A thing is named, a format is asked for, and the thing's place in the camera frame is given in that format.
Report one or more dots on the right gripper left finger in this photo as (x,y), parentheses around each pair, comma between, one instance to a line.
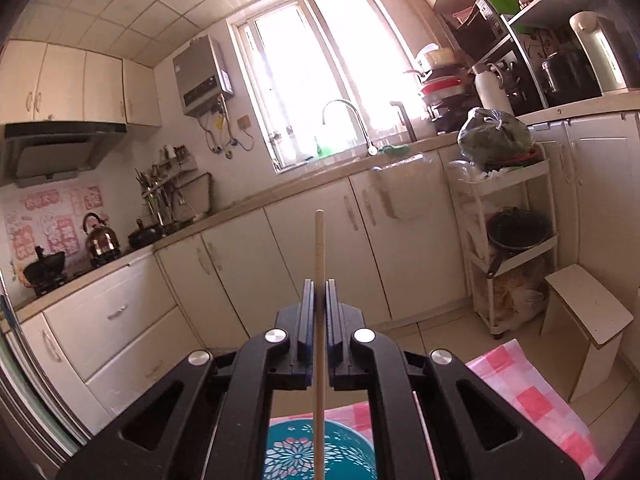
(292,365)

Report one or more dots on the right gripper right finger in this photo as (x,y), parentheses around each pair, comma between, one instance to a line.
(346,372)

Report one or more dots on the wooden chopstick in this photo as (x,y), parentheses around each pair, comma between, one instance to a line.
(319,341)

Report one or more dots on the chrome sink faucet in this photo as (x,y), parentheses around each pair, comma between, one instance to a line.
(355,121)

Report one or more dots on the pink checkered tablecloth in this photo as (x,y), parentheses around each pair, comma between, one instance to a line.
(349,442)

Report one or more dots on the white rolling shelf cart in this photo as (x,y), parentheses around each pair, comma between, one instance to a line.
(508,234)

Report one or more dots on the black frying pan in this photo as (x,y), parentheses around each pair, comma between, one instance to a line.
(145,235)

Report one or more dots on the steel kettle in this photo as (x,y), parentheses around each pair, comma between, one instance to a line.
(101,240)

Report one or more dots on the green plastic bag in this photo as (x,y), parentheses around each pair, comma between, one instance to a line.
(491,138)

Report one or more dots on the white wooden step stool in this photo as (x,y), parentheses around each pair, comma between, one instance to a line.
(579,300)

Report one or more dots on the black wok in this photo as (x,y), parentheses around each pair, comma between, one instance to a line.
(46,269)

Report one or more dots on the stacked bowls and dishes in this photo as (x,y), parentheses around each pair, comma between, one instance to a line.
(446,86)

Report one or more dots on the white thermos jug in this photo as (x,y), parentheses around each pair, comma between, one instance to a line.
(489,87)

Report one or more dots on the gas water heater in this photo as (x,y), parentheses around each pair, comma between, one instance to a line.
(201,76)

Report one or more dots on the black microwave oven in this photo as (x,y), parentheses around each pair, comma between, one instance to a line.
(481,29)

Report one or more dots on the range hood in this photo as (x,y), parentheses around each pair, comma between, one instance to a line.
(34,153)

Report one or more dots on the white electric water boiler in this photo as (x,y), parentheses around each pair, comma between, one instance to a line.
(604,49)

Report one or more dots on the wall utensil rack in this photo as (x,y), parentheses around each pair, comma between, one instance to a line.
(160,182)

